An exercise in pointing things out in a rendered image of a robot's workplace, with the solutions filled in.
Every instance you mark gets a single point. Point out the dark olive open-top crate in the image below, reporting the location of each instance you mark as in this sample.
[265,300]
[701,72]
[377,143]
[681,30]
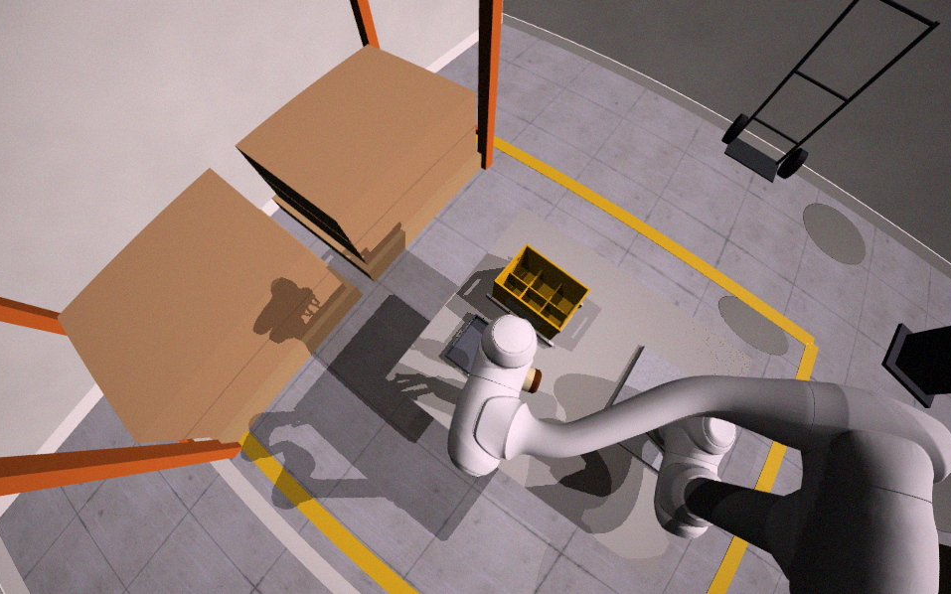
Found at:
[553,282]

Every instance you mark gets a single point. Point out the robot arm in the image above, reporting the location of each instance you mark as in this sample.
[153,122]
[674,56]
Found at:
[862,522]

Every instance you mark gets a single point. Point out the brown glass bottle with cream label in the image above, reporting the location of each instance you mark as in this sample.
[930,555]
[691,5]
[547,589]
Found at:
[532,380]

